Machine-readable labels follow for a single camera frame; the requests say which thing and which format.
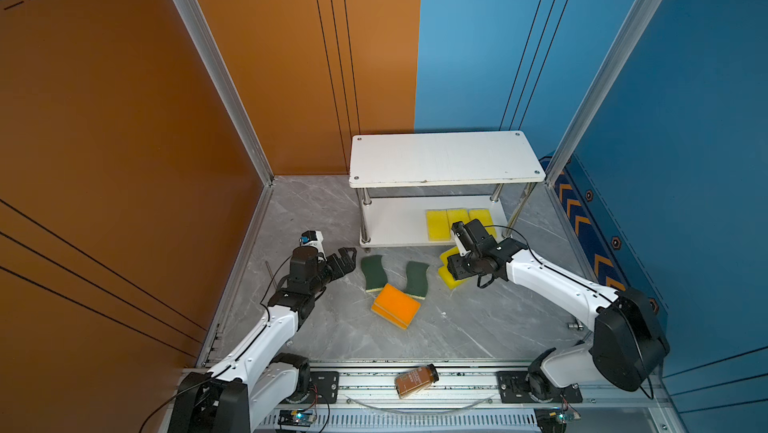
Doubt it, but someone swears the yellow sponge stack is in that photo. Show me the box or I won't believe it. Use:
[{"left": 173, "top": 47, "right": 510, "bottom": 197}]
[{"left": 439, "top": 246, "right": 462, "bottom": 266}]

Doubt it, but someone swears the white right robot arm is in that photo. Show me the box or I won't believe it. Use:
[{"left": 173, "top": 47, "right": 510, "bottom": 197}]
[{"left": 447, "top": 220, "right": 671, "bottom": 402}]

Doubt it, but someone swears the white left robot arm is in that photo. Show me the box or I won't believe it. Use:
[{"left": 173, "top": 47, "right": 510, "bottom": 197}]
[{"left": 168, "top": 241, "right": 357, "bottom": 432}]

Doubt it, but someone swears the white two-tier shelf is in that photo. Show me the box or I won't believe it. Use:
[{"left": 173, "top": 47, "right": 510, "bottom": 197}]
[{"left": 349, "top": 131, "right": 545, "bottom": 248}]

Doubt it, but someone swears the green scouring sponge left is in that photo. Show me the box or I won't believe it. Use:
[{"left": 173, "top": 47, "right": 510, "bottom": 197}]
[{"left": 360, "top": 255, "right": 388, "bottom": 293}]

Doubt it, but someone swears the green scouring sponge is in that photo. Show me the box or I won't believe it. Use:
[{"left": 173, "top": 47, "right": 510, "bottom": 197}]
[
  {"left": 404, "top": 261, "right": 429, "bottom": 300},
  {"left": 360, "top": 255, "right": 388, "bottom": 293}
]

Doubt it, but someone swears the orange sponge stack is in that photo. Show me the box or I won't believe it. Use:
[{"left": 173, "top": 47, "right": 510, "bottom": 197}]
[{"left": 371, "top": 284, "right": 421, "bottom": 330}]

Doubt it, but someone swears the green scouring sponge right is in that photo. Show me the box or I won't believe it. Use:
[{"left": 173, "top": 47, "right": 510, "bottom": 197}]
[{"left": 404, "top": 261, "right": 429, "bottom": 300}]

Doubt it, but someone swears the brown spice bottle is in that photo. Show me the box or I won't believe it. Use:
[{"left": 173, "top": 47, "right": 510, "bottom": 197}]
[{"left": 394, "top": 364, "right": 439, "bottom": 399}]

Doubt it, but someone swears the green circuit board left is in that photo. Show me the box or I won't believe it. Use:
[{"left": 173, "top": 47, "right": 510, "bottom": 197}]
[{"left": 277, "top": 409, "right": 317, "bottom": 429}]

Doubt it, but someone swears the circuit board right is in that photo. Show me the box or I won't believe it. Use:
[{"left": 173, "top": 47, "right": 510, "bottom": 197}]
[{"left": 537, "top": 409, "right": 581, "bottom": 432}]

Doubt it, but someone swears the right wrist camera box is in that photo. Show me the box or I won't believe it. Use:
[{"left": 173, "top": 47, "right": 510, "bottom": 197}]
[{"left": 451, "top": 221, "right": 475, "bottom": 257}]

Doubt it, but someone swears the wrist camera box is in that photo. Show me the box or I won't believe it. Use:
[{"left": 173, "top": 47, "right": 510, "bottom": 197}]
[
  {"left": 300, "top": 230, "right": 325, "bottom": 258},
  {"left": 451, "top": 221, "right": 475, "bottom": 257}
]

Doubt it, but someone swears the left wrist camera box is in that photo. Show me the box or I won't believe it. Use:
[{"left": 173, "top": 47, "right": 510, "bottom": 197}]
[{"left": 300, "top": 230, "right": 325, "bottom": 258}]

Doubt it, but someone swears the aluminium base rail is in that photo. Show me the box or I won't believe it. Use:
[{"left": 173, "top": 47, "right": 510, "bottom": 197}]
[{"left": 161, "top": 360, "right": 679, "bottom": 433}]

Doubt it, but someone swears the aluminium corner post left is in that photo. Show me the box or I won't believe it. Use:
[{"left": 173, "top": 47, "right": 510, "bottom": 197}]
[{"left": 172, "top": 0, "right": 274, "bottom": 187}]

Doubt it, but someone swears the aluminium corner post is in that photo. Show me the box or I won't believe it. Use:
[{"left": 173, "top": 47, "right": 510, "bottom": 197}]
[
  {"left": 172, "top": 0, "right": 274, "bottom": 187},
  {"left": 544, "top": 0, "right": 663, "bottom": 188}
]

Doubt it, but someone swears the aluminium corner post right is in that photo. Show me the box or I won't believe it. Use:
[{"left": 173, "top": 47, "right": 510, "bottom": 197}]
[{"left": 544, "top": 0, "right": 663, "bottom": 188}]

